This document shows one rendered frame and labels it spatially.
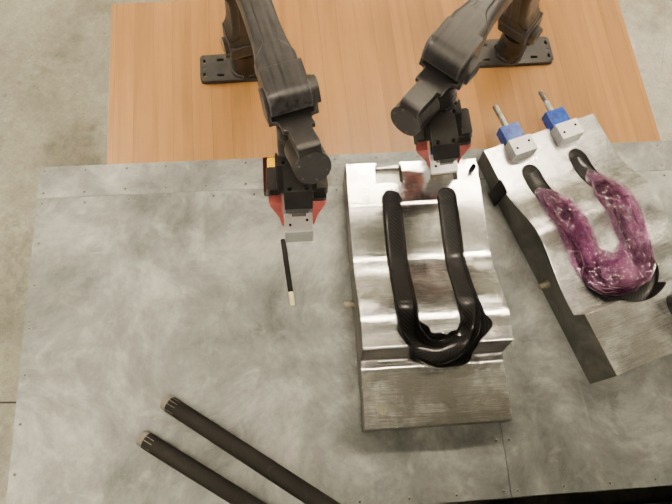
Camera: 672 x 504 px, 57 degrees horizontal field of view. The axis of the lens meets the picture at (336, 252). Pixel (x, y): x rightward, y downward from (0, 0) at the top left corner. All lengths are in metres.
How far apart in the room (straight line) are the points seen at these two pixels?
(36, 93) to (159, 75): 1.15
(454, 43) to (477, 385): 0.58
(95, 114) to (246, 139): 1.17
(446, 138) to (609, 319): 0.45
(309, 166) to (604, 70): 0.88
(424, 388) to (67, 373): 0.65
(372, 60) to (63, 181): 0.72
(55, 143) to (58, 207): 1.07
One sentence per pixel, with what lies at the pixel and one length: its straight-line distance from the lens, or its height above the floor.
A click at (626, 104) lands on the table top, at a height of 0.80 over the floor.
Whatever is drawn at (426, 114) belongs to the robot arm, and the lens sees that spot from 1.01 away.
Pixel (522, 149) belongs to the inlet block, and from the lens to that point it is 1.31.
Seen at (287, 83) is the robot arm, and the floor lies 1.20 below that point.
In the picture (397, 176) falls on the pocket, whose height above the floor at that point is 0.86.
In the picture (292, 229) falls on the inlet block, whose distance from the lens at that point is 1.08.
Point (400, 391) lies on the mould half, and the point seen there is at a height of 0.86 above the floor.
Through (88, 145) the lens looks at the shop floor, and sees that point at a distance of 2.38.
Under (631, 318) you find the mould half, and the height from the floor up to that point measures 0.91.
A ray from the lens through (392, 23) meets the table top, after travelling 1.53.
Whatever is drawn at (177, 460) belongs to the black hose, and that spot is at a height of 0.84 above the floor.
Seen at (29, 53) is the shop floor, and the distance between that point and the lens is 2.68.
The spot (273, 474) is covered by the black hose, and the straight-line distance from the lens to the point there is 1.08.
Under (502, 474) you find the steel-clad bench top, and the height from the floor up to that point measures 0.80.
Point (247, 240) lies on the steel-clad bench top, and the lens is 1.25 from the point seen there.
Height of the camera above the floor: 1.96
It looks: 70 degrees down
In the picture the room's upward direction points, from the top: 7 degrees clockwise
